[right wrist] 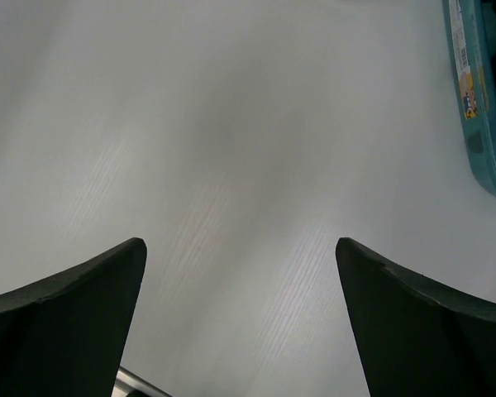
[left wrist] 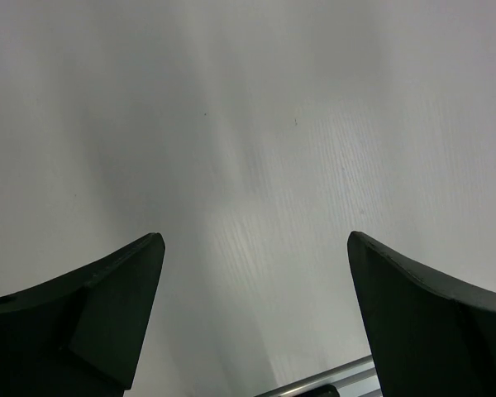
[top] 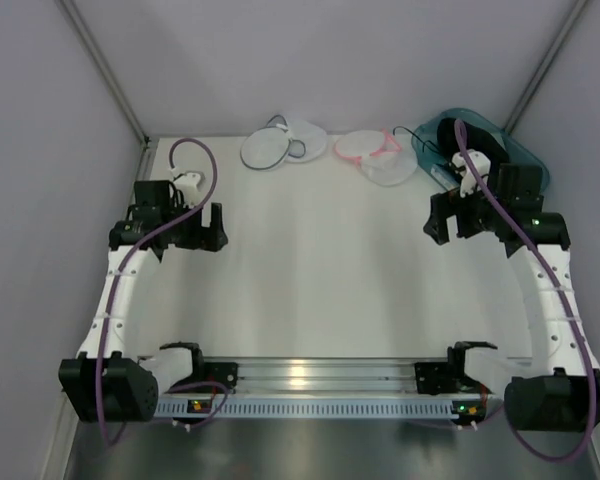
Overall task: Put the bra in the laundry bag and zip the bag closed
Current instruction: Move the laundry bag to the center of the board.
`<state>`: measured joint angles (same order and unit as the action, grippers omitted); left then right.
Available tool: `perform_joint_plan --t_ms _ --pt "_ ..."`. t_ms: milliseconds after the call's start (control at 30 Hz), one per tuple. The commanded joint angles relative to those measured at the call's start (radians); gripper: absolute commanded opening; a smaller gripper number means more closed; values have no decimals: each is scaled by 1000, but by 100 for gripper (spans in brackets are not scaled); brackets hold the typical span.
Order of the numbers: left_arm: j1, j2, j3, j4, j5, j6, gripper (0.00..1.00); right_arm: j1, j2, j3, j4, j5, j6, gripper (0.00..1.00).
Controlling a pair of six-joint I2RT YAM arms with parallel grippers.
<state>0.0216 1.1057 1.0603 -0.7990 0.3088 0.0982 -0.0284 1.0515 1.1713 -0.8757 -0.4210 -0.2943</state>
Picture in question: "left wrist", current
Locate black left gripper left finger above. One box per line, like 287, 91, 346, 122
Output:
0, 233, 165, 396

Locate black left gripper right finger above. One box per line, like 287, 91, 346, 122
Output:
347, 232, 496, 396

